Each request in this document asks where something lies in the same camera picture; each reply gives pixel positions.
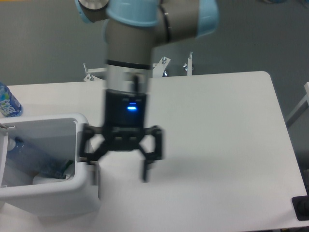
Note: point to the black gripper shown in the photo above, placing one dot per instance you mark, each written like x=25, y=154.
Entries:
x=123, y=129

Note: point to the crushed clear plastic bottle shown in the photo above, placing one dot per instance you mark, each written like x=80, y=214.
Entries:
x=31, y=158

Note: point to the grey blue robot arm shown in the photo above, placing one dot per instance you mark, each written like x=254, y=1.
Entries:
x=133, y=28

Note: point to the white plastic trash can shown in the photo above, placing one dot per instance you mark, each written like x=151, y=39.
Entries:
x=59, y=136

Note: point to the blue labelled water bottle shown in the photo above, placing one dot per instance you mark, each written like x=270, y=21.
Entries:
x=9, y=105

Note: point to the black table clamp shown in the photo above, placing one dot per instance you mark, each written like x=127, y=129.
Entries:
x=301, y=207

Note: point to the white metal base frame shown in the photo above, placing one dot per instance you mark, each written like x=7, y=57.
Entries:
x=159, y=69

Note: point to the white frame at right edge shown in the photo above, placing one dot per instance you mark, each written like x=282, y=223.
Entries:
x=299, y=109

